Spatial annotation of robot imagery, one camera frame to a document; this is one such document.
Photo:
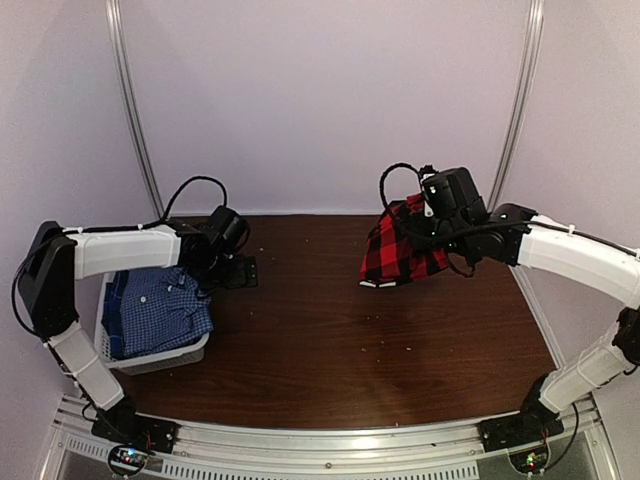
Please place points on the blue checkered shirt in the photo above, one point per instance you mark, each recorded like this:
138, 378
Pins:
154, 310

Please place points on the right circuit board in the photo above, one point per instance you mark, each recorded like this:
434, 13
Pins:
530, 461

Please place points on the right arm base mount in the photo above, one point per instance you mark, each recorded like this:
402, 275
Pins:
532, 423

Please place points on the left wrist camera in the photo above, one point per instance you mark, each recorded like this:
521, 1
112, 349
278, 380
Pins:
228, 230

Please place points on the circuit board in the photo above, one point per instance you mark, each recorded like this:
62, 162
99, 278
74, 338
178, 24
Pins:
530, 461
124, 460

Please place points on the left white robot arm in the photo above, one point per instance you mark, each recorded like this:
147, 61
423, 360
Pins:
44, 283

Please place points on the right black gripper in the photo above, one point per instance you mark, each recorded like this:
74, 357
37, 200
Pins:
434, 245

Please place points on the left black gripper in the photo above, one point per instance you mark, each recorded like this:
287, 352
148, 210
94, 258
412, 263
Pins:
239, 278

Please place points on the white plastic laundry basket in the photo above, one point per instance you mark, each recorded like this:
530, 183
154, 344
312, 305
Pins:
145, 364

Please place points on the left aluminium corner post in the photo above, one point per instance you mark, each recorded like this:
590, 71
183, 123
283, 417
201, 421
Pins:
132, 115

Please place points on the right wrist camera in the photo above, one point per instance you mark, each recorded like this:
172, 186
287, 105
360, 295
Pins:
449, 191

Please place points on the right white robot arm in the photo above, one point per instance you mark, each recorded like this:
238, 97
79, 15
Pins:
520, 237

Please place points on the front aluminium frame rail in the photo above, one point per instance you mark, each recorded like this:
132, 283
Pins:
448, 450

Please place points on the left circuit board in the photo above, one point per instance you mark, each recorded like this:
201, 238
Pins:
124, 460

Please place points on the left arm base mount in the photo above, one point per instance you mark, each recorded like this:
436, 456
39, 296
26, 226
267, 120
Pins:
124, 425

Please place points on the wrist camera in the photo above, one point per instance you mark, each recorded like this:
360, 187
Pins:
449, 191
228, 230

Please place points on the right aluminium corner post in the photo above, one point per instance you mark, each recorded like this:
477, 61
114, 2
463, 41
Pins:
529, 60

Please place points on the aluminium corner post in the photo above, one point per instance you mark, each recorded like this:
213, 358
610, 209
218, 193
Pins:
132, 115
529, 60

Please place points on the red black plaid shirt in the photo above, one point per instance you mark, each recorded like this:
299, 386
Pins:
391, 260

